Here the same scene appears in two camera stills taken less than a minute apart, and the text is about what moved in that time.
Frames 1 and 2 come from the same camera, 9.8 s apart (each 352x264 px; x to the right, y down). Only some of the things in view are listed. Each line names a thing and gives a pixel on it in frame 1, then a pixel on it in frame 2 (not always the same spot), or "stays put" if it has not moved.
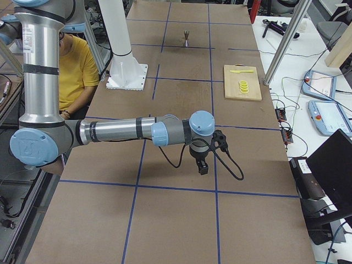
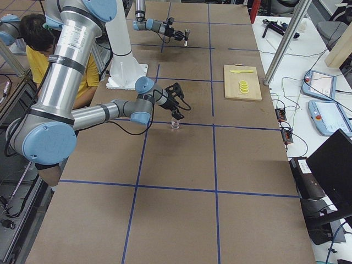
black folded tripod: (280, 28) stays put
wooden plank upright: (341, 50) stays put
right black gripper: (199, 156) -> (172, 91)
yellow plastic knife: (239, 71) stays put
